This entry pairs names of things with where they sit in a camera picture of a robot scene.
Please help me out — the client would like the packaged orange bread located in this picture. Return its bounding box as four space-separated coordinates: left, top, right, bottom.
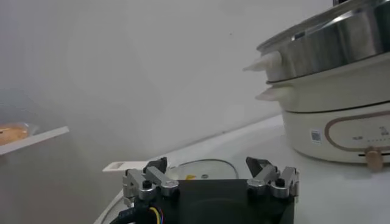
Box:
0 121 39 146

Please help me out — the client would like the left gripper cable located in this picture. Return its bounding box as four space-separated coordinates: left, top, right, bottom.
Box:
109 205 165 224

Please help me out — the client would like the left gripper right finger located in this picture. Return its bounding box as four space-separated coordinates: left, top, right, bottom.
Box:
245 156 300 200

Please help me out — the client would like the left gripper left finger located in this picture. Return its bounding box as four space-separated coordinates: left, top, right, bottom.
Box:
122 156 180 208

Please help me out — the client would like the white side table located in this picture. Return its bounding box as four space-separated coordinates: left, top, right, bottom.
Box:
0 126 70 156

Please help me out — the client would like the glass lid with white handle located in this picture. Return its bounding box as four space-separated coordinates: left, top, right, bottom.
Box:
94 158 240 224

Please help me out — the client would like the stainless steel steamer basket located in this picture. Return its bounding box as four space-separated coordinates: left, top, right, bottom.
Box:
243 0 390 83

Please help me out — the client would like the cream electric cooking pot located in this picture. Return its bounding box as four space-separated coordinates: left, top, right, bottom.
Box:
255 53 390 171

